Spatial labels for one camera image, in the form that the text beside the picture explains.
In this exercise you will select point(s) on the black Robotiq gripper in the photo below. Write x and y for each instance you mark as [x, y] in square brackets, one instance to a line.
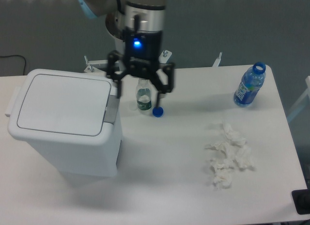
[140, 58]

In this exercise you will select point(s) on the white trash can lid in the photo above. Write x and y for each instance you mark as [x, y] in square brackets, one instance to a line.
[62, 104]

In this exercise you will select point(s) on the blue bottle cap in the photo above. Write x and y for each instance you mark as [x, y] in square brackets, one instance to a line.
[158, 111]

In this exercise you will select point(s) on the white plastic trash can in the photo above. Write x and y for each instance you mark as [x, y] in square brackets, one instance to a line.
[86, 155]

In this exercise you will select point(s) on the clear bottle green label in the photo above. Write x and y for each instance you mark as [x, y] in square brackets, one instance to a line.
[144, 97]

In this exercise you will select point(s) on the blue plastic drink bottle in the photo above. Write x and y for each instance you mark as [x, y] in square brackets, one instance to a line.
[251, 83]

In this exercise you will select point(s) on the crumpled white tissue upper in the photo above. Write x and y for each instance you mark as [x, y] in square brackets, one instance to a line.
[235, 149]

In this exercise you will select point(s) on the crumpled white tissue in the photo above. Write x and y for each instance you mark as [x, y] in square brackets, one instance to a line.
[222, 175]
[235, 149]

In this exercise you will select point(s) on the crumpled white tissue lower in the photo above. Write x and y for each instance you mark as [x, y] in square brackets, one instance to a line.
[222, 175]

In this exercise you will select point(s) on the black device at edge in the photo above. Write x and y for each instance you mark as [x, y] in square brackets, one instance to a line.
[301, 200]

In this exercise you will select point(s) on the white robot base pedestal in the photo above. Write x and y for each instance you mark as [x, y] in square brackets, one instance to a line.
[97, 63]

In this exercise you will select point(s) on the white frame at right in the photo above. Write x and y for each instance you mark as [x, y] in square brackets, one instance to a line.
[300, 103]

